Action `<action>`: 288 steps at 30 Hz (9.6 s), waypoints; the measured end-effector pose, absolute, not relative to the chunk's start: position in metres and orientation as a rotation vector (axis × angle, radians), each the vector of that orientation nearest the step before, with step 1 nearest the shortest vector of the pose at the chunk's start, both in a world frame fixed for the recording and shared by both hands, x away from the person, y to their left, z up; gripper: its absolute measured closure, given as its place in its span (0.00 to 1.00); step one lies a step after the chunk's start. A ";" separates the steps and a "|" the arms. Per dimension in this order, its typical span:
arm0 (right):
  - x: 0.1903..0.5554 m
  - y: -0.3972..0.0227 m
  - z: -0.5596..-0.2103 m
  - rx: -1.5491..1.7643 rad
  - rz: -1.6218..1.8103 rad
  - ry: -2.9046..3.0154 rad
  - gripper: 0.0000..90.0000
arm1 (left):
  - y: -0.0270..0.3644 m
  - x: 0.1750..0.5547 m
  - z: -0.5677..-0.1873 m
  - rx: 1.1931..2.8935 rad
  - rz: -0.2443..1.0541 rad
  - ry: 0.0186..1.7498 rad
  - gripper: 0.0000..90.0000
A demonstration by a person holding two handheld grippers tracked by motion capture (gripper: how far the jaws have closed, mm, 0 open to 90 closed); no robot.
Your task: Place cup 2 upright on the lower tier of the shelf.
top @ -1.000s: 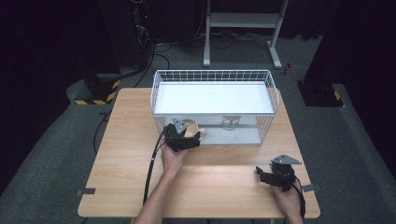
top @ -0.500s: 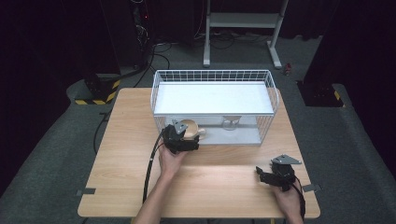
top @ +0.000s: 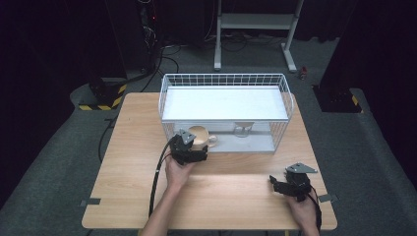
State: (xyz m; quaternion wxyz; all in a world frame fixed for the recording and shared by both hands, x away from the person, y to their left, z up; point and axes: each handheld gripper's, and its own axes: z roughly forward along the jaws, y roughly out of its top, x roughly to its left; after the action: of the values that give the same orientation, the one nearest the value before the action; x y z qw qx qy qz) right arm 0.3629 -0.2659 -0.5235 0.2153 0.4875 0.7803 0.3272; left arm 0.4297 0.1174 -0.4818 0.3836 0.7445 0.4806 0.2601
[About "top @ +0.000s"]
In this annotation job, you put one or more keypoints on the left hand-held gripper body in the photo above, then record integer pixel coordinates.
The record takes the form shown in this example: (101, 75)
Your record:
(183, 150)

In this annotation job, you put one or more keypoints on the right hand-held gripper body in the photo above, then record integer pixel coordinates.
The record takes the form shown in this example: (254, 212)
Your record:
(298, 185)

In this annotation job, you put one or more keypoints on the white cup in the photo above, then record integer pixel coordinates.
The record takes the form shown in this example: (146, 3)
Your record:
(202, 136)

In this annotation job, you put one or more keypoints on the person's left hand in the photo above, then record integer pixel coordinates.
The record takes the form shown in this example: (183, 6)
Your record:
(178, 173)

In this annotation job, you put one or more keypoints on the person's right hand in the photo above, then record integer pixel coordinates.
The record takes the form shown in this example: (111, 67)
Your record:
(303, 213)

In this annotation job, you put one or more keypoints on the grey tape piece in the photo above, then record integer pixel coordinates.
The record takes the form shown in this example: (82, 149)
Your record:
(90, 202)
(326, 197)

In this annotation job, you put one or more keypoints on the black yellow striped stand base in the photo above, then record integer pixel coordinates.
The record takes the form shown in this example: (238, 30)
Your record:
(339, 100)
(108, 95)

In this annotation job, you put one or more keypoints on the small red object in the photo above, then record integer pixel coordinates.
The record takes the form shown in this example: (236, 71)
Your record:
(303, 72)

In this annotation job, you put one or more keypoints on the white metal stand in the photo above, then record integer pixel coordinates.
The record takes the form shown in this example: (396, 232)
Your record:
(255, 21)

